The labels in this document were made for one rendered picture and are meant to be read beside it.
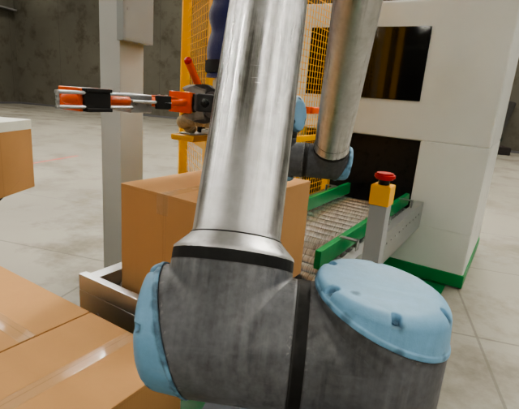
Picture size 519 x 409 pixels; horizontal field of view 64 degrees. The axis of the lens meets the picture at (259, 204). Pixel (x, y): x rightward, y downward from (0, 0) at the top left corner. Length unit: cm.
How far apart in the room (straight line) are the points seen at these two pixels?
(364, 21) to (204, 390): 63
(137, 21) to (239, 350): 209
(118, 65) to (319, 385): 209
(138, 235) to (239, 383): 103
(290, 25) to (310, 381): 43
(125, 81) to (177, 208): 122
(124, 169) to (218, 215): 196
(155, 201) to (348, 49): 78
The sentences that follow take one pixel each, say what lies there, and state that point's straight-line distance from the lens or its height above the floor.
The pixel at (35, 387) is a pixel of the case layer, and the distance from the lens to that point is 122.
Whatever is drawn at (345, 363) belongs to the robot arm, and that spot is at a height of 102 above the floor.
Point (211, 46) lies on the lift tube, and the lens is 144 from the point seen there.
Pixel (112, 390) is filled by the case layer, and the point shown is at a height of 54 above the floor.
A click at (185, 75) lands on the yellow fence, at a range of 279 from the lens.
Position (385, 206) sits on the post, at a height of 93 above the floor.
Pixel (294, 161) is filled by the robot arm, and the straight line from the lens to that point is 107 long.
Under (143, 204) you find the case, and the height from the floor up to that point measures 90.
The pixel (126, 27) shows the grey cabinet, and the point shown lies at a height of 153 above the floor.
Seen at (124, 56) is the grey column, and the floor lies 140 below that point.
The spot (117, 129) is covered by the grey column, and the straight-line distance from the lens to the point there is 239.
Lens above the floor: 127
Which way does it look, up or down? 15 degrees down
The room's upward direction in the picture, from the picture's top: 5 degrees clockwise
